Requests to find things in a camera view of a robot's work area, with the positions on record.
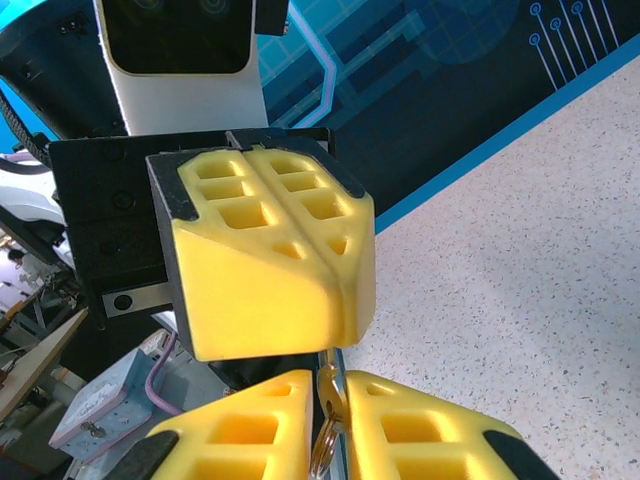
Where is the person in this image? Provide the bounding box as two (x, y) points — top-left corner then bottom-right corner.
(6, 248), (32, 282)

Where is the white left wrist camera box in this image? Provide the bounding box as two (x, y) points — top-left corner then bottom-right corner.
(92, 0), (269, 137)

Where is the silver key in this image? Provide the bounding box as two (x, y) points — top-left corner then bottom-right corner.
(329, 348), (348, 401)

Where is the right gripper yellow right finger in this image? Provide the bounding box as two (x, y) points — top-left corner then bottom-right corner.
(343, 370), (562, 480)

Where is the black braided cable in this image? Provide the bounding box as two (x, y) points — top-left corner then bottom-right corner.
(0, 89), (52, 167)

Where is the wooden table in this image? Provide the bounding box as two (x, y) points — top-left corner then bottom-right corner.
(0, 305), (90, 427)

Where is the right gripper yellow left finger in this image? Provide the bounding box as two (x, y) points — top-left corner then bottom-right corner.
(114, 369), (314, 480)

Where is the gold key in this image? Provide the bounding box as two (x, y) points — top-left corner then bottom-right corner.
(316, 363), (349, 437)

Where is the blue painted tin box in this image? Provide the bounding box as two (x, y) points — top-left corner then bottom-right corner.
(47, 344), (177, 464)

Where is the silver key ring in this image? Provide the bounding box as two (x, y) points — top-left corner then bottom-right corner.
(308, 418), (342, 479)

